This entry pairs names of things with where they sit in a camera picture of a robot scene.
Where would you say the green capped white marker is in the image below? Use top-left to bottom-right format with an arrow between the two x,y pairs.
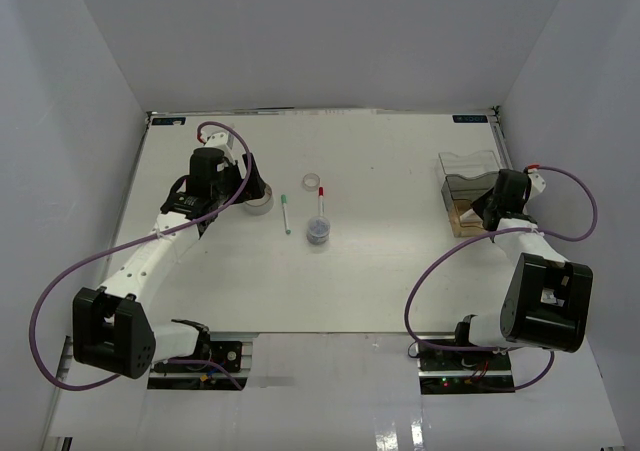
280,194 -> 292,235

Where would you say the red capped white marker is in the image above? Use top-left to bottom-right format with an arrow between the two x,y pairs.
318,186 -> 325,217

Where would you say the black capped white marker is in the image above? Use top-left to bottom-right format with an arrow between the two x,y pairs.
459,209 -> 475,221

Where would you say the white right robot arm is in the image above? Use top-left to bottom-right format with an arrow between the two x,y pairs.
451,166 -> 593,370

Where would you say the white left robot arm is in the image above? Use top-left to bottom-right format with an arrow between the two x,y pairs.
72,146 -> 266,379

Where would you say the large clear tape roll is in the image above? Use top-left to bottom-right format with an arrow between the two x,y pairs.
243,185 -> 274,216

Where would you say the clear tiered desk organizer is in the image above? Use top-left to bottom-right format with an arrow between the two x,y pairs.
436,150 -> 500,238

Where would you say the small clear tape roll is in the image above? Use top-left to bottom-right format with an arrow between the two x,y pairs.
302,173 -> 321,192

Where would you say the clear cup of paperclips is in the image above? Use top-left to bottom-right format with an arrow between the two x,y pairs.
306,216 -> 331,245

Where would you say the blue label sticker right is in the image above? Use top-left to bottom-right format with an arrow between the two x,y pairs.
452,114 -> 488,124

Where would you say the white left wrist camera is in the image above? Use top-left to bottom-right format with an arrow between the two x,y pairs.
199,131 -> 235,155

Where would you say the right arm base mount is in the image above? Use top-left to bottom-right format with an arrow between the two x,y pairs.
407,342 -> 515,396

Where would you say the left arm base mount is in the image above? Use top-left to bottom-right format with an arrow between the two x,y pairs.
147,340 -> 252,391

